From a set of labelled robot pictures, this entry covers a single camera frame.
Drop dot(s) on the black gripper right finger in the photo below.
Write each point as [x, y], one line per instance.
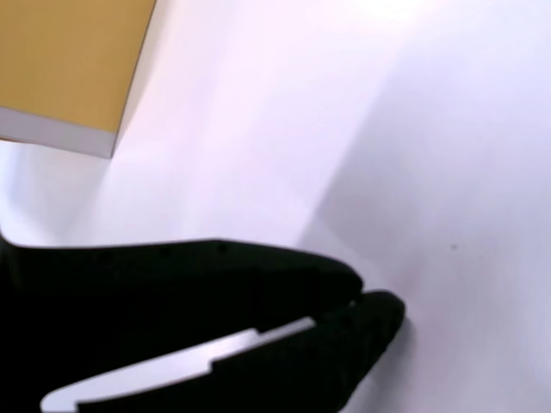
[327, 357]

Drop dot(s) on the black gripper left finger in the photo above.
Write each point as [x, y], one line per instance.
[172, 292]

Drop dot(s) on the yellow open box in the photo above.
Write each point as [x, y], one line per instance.
[69, 60]

